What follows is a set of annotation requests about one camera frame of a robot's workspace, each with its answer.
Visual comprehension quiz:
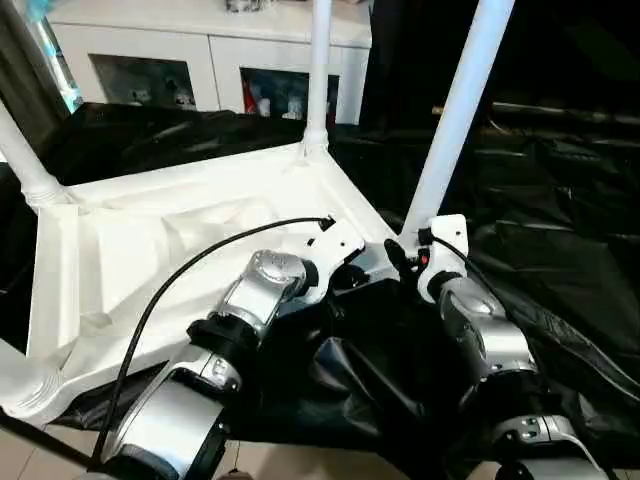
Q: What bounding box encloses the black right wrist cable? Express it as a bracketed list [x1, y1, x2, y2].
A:
[417, 227, 640, 401]

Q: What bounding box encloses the white plastic table top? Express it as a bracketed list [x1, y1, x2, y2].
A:
[0, 142, 407, 426]

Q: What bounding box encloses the white glass-door cabinet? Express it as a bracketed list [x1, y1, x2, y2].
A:
[44, 0, 374, 126]

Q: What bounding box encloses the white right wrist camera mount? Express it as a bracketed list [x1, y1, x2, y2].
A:
[415, 213, 470, 304]

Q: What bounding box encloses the black metal table frame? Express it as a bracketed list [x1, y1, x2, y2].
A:
[0, 414, 96, 471]

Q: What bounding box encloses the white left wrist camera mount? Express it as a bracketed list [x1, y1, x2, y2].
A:
[297, 217, 366, 306]

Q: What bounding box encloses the black plastic mat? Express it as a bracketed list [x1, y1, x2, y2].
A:
[0, 99, 640, 480]

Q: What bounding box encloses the black flat monitor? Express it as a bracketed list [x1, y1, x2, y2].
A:
[489, 101, 640, 126]

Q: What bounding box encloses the brown round hanging knob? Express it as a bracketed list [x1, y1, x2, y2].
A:
[217, 442, 254, 480]

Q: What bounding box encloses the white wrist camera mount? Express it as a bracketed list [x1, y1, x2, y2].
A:
[297, 217, 366, 306]
[415, 213, 470, 304]

